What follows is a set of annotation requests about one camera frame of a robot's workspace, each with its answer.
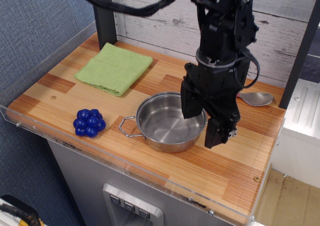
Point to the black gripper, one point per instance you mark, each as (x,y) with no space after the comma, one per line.
(214,90)

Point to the stainless steel pot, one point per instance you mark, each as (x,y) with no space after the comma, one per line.
(161,123)

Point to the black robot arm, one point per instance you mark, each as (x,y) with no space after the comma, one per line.
(227,28)

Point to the green cloth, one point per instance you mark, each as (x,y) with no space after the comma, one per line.
(113,69)

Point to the white toy sink counter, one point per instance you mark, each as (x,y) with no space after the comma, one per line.
(297,150)

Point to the blue toy grape cluster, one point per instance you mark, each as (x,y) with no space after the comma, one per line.
(89,123)

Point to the silver dispenser button panel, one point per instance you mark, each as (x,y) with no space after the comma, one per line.
(127,209)

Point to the grey toy fridge cabinet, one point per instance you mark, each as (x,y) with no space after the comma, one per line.
(85,177)

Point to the yellow black object corner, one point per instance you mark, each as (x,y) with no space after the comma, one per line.
(15,212)

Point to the red handled metal spoon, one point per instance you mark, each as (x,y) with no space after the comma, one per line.
(256,99)

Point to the dark left frame post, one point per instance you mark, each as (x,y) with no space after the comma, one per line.
(105,26)

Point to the dark frame post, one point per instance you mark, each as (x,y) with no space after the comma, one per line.
(301,55)
(105,26)

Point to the dark right frame post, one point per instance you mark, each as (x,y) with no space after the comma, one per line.
(301,55)

